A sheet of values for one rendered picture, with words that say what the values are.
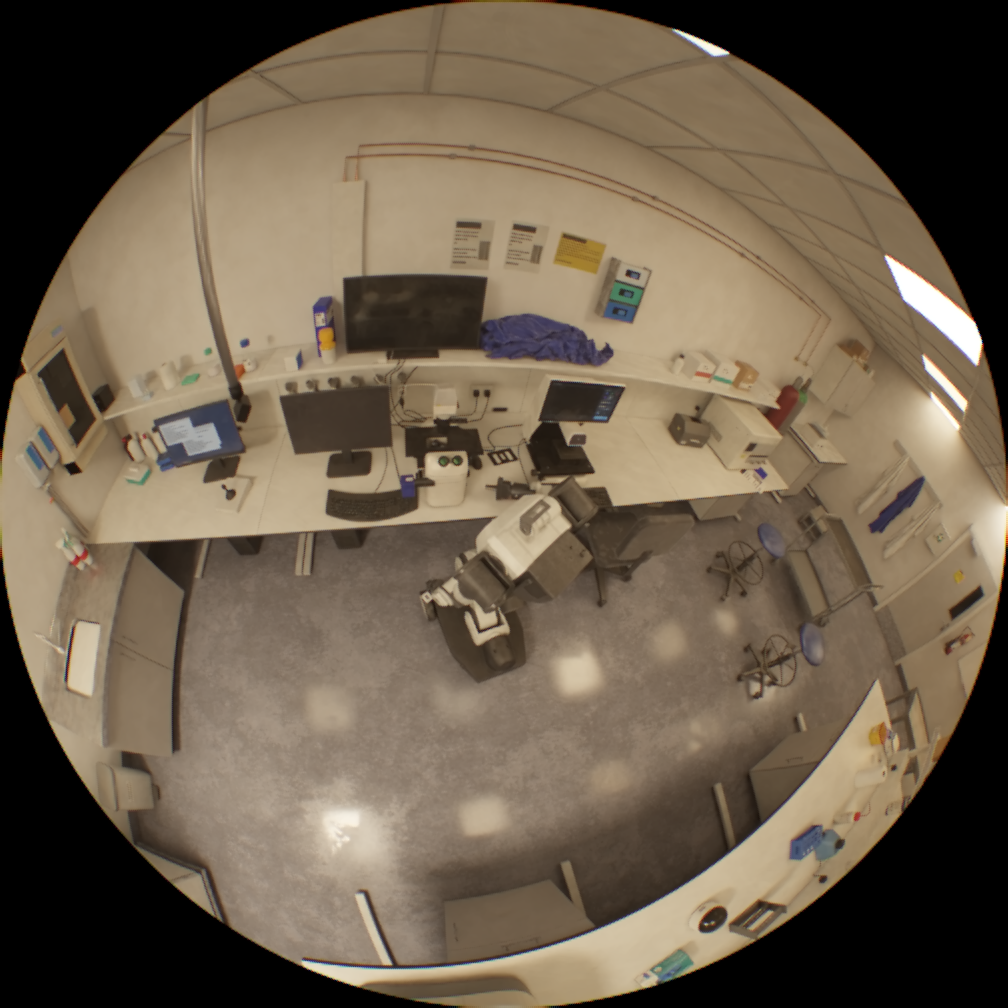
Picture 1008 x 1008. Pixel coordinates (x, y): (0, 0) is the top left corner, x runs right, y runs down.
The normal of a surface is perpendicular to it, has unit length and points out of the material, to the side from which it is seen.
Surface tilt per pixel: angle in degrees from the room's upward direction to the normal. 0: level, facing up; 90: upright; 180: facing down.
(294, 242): 90
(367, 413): 86
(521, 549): 17
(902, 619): 90
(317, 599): 0
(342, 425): 86
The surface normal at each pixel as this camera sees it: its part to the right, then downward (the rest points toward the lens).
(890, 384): -0.96, 0.07
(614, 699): 0.16, -0.62
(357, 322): 0.23, 0.73
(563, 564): 0.27, -0.38
